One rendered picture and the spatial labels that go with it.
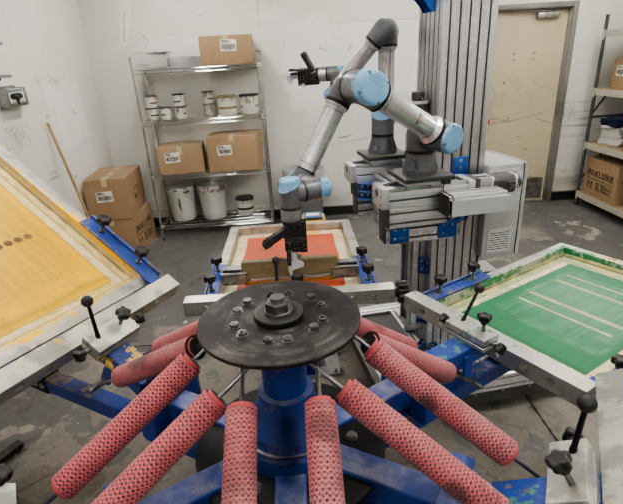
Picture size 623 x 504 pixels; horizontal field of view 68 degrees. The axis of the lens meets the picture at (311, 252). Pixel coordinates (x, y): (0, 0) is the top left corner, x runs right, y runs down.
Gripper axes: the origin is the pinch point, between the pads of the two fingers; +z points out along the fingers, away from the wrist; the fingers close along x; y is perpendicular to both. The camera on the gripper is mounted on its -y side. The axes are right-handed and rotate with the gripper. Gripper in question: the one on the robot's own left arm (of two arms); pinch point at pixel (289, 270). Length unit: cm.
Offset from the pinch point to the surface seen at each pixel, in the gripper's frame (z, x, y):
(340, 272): 0.9, -2.7, 18.8
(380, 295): -1.2, -26.3, 29.5
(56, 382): 9, -47, -67
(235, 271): -0.3, 1.9, -20.6
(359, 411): -22, -101, 13
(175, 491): -1, -96, -21
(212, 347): -30, -93, -11
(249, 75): -60, 368, -39
